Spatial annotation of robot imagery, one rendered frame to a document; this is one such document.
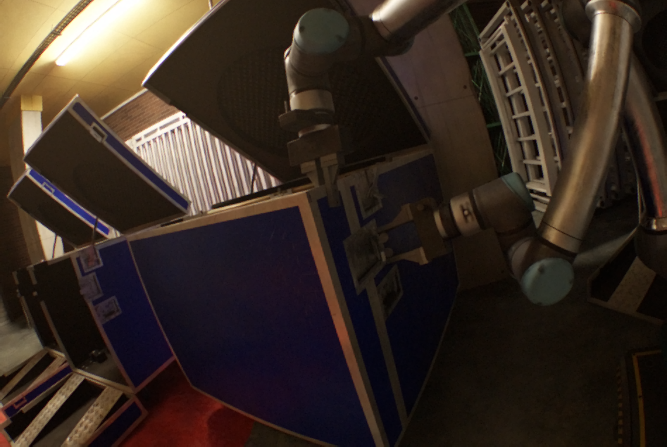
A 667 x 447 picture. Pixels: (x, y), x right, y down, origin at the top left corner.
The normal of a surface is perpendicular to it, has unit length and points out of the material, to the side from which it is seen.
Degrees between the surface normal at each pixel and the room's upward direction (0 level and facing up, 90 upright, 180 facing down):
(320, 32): 84
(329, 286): 90
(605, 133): 87
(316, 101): 83
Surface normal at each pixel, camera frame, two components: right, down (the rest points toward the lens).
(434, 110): -0.15, 0.13
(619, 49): -0.41, 0.13
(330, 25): 0.17, -0.07
